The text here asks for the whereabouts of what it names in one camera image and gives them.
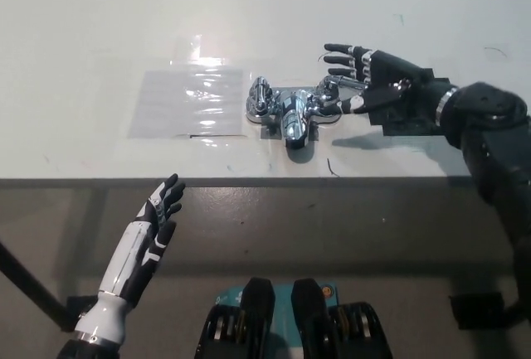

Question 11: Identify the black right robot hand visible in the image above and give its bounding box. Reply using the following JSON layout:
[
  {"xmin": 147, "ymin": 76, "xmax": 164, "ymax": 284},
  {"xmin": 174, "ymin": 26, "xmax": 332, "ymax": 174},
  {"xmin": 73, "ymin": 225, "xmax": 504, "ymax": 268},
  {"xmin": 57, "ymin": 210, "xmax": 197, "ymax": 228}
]
[{"xmin": 320, "ymin": 41, "xmax": 451, "ymax": 123}]

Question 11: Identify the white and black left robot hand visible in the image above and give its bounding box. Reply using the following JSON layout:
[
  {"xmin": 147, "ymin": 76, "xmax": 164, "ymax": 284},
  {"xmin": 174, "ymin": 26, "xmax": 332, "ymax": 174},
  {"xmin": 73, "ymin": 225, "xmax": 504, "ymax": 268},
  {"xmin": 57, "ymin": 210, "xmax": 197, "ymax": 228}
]
[{"xmin": 74, "ymin": 173, "xmax": 187, "ymax": 346}]

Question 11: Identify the chrome faucet lever handle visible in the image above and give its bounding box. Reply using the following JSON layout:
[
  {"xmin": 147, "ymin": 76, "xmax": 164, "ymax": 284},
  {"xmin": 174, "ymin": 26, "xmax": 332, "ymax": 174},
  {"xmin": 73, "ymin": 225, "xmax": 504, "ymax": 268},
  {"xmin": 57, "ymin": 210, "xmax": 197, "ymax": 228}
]
[
  {"xmin": 316, "ymin": 75, "xmax": 367, "ymax": 105},
  {"xmin": 247, "ymin": 76, "xmax": 273, "ymax": 112}
]

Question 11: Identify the chrome faucet body with spout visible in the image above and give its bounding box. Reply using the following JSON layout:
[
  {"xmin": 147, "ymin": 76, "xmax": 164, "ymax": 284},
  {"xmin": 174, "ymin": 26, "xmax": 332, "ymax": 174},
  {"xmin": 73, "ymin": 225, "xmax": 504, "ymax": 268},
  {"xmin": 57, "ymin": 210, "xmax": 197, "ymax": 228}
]
[{"xmin": 244, "ymin": 87, "xmax": 343, "ymax": 149}]

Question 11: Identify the black tape patch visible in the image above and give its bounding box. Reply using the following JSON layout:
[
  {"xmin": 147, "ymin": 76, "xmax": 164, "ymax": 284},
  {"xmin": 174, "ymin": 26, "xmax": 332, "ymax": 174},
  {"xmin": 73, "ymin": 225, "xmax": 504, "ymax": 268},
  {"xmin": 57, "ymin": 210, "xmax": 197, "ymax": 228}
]
[{"xmin": 368, "ymin": 66, "xmax": 457, "ymax": 139}]

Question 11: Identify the black diagonal table leg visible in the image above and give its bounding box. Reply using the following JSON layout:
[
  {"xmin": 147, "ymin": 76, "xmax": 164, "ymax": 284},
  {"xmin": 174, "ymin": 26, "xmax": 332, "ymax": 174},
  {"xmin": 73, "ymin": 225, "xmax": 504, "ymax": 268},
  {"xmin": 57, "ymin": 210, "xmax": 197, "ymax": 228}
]
[{"xmin": 0, "ymin": 241, "xmax": 71, "ymax": 332}]

